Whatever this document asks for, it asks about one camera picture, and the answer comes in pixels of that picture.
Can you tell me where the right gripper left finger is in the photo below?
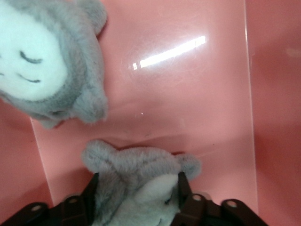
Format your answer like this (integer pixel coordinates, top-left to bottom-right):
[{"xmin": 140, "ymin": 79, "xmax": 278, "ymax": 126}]
[{"xmin": 0, "ymin": 173, "xmax": 100, "ymax": 226}]

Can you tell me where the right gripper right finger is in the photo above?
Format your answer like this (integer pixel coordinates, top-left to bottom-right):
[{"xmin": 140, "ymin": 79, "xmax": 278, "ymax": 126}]
[{"xmin": 174, "ymin": 171, "xmax": 268, "ymax": 226}]

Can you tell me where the pink plastic box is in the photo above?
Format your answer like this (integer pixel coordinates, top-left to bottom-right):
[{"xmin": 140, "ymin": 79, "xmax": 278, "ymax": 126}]
[{"xmin": 0, "ymin": 0, "xmax": 301, "ymax": 226}]

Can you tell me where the grey white plush toy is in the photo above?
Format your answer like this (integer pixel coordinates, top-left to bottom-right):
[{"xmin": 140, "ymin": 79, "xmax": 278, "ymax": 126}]
[
  {"xmin": 0, "ymin": 0, "xmax": 109, "ymax": 129},
  {"xmin": 81, "ymin": 138, "xmax": 203, "ymax": 226}
]

